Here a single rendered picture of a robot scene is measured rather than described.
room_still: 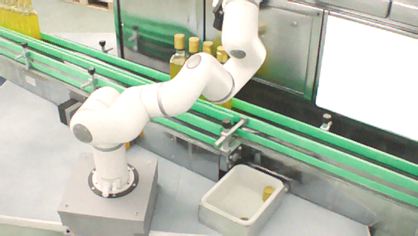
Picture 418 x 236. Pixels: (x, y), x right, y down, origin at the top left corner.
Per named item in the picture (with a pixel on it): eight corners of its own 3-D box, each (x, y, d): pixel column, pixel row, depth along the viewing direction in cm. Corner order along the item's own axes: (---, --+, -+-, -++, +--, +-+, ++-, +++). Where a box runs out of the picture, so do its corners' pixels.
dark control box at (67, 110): (86, 120, 178) (83, 103, 174) (72, 129, 173) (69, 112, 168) (74, 114, 182) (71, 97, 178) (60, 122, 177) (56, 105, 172)
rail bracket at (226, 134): (247, 139, 145) (249, 106, 138) (219, 165, 134) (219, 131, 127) (239, 135, 147) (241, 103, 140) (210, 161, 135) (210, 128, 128)
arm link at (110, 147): (131, 131, 125) (128, 84, 115) (111, 161, 115) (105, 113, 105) (101, 124, 127) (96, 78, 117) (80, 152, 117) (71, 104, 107)
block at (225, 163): (243, 158, 148) (244, 141, 144) (228, 173, 141) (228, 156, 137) (234, 154, 149) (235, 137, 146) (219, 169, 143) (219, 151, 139)
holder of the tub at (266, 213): (289, 193, 142) (292, 175, 138) (245, 246, 124) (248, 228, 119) (245, 174, 151) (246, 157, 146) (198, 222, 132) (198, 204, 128)
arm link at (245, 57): (190, 7, 108) (214, 36, 121) (179, 84, 101) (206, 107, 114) (251, -3, 101) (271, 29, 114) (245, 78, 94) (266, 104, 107)
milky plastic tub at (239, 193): (283, 202, 138) (286, 181, 134) (246, 246, 123) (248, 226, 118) (236, 181, 147) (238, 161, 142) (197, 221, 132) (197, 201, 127)
